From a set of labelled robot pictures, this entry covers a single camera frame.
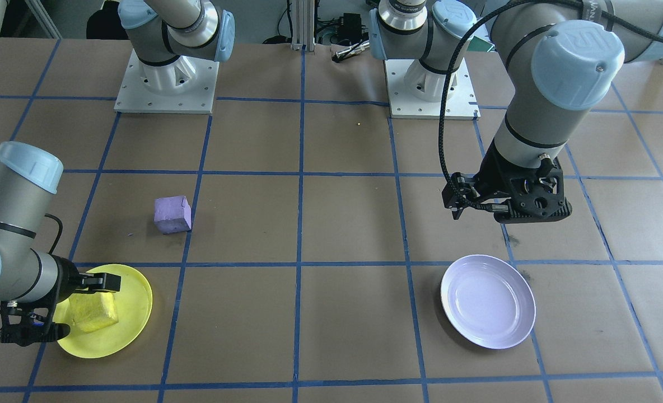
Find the yellow round plate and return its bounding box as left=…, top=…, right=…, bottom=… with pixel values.
left=52, top=264, right=153, bottom=359

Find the silver metal plug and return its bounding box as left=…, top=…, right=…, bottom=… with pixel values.
left=333, top=44, right=372, bottom=63

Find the yellow foam block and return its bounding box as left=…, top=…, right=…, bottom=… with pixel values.
left=68, top=292, right=119, bottom=334

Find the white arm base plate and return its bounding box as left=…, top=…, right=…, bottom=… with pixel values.
left=113, top=48, right=220, bottom=114
left=385, top=56, right=480, bottom=120

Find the purple foam block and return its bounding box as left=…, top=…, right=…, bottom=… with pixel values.
left=153, top=195, right=193, bottom=235

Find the black electronics box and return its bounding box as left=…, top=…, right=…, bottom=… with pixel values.
left=339, top=12, right=365, bottom=36

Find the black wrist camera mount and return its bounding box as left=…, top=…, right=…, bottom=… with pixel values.
left=494, top=165, right=573, bottom=224
left=0, top=299, right=70, bottom=346

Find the aluminum extrusion post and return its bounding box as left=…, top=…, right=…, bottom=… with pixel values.
left=291, top=0, right=316, bottom=52

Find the black bag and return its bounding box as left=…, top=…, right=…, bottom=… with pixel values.
left=85, top=0, right=123, bottom=40

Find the purple round plate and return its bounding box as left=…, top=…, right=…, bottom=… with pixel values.
left=440, top=254, right=536, bottom=350

